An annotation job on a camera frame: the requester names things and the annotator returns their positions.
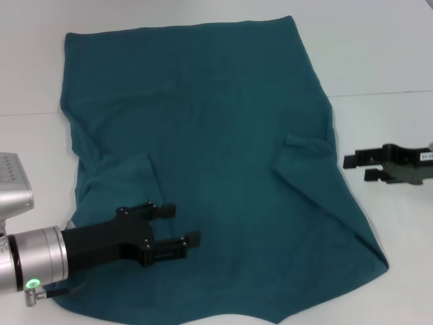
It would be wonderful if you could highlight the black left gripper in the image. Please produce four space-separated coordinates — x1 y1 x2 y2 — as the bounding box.
62 201 203 269

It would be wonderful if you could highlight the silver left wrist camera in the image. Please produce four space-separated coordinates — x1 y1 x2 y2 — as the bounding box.
0 152 35 213

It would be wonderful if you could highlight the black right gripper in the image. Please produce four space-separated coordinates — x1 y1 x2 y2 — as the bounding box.
342 143 433 186

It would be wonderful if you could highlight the left arm cable with plug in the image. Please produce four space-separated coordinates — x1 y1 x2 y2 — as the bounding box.
23 280 89 308

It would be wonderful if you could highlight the teal blue shirt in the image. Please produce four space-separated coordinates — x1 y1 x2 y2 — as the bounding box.
50 15 389 325

